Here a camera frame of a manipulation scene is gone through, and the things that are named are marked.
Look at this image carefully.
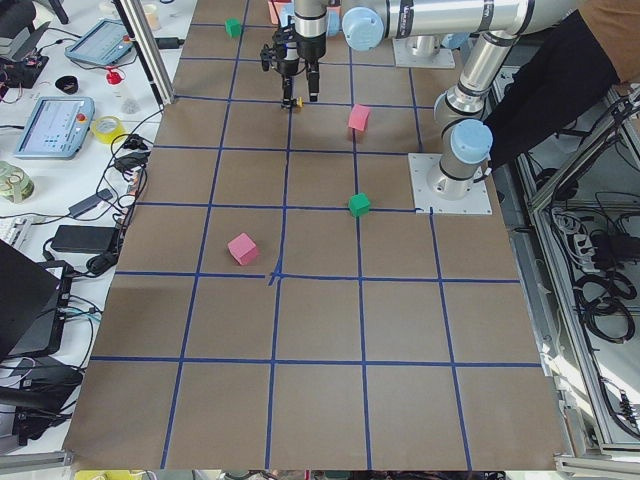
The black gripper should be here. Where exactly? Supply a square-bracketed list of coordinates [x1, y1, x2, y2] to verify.
[260, 14, 328, 110]

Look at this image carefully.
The yellow push button switch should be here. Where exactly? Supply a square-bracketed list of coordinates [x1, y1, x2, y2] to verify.
[281, 97, 304, 110]

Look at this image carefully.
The pink foam cube centre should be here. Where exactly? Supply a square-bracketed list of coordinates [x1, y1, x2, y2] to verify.
[348, 104, 371, 132]

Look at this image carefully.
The pink foam cube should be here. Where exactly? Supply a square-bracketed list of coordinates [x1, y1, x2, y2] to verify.
[348, 104, 371, 132]
[227, 232, 259, 266]

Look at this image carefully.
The pink plastic bin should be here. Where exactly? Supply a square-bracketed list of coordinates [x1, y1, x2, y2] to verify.
[266, 0, 294, 25]

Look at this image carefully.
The green foam cube far corner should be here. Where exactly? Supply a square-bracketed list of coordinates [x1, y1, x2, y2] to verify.
[225, 18, 242, 38]

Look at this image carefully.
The green foam cube near base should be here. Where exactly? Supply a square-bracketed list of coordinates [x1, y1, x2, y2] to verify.
[348, 192, 371, 218]

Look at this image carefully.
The pink foam cube outer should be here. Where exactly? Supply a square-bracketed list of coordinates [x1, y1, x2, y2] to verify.
[227, 232, 259, 266]

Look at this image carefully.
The upper teach pendant tablet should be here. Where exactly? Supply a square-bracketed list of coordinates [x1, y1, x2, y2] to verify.
[65, 19, 132, 67]

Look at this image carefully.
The teach pendant tablet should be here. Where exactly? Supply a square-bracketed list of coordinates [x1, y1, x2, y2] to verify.
[65, 19, 132, 67]
[14, 97, 95, 160]

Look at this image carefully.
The yellow tape roll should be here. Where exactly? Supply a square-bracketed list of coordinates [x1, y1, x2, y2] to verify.
[90, 116, 127, 144]

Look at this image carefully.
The lower teach pendant tablet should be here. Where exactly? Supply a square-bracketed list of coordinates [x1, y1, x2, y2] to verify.
[14, 97, 95, 160]

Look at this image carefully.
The black power adapter brick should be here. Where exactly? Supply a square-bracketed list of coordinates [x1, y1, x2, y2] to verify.
[51, 225, 118, 254]

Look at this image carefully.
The person in black trousers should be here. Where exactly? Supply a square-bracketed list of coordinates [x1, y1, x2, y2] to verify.
[485, 0, 639, 170]

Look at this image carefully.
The black laptop computer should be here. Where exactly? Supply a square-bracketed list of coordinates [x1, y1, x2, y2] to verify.
[1, 242, 72, 360]

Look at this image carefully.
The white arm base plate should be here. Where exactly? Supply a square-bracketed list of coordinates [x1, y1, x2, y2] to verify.
[408, 153, 492, 216]
[393, 35, 455, 70]

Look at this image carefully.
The aluminium frame post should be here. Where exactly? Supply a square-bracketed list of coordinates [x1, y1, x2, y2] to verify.
[113, 0, 175, 106]

